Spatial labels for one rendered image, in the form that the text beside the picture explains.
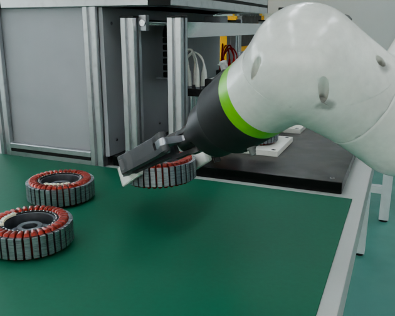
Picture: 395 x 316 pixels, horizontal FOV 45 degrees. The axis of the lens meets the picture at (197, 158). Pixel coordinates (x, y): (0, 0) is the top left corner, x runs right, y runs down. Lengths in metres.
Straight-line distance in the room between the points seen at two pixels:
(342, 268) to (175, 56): 0.50
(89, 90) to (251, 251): 0.52
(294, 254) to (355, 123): 0.24
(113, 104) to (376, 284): 1.50
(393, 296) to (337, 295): 1.56
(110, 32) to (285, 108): 0.62
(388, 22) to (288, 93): 5.93
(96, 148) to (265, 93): 0.63
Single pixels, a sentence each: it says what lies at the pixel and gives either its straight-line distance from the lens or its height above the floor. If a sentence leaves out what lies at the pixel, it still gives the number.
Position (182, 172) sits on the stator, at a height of 0.82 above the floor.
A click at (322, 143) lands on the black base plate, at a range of 1.15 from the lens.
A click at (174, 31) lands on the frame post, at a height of 1.02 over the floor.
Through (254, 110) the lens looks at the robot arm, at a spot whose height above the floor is 0.95.
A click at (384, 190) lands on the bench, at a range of 2.77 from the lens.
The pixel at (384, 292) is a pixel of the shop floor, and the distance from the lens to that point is 2.13.
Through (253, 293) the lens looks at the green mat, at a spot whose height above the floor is 0.75.
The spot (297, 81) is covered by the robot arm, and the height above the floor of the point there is 0.99.
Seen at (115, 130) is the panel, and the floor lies 0.82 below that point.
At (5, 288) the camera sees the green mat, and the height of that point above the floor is 0.75.
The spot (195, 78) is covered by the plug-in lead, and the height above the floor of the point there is 0.92.
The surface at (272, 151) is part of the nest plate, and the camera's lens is 1.01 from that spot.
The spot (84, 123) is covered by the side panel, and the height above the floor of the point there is 0.84.
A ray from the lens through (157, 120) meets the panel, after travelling 1.19.
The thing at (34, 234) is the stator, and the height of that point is 0.78.
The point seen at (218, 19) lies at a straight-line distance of 1.29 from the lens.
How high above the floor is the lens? 1.03
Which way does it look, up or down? 15 degrees down
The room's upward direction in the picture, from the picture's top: straight up
